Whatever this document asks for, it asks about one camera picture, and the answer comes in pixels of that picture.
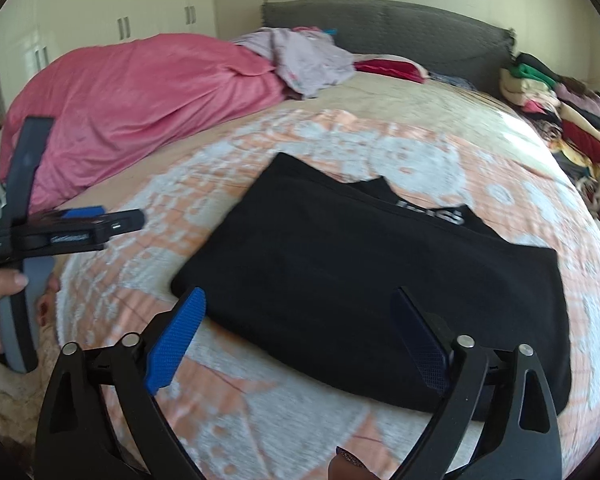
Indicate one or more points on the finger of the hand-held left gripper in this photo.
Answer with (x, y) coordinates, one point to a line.
(125, 221)

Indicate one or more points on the lilac clothes pile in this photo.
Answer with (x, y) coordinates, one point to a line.
(305, 60)

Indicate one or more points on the pink blanket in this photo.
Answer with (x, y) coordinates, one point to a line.
(130, 95)

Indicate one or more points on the stack of folded clothes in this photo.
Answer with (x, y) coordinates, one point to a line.
(570, 110)

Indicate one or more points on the red cloth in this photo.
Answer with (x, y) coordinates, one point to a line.
(390, 69)

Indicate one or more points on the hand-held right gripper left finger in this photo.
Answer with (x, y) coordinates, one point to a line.
(175, 340)

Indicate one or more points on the black t-shirt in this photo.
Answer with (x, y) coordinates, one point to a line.
(355, 280)

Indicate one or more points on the dark patterned cloth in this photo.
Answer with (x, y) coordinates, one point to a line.
(450, 81)

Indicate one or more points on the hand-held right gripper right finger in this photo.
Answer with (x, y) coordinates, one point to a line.
(422, 345)

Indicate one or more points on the grey padded headboard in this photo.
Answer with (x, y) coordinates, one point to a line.
(405, 30)

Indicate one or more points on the cream wardrobe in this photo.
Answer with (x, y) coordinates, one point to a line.
(120, 5)

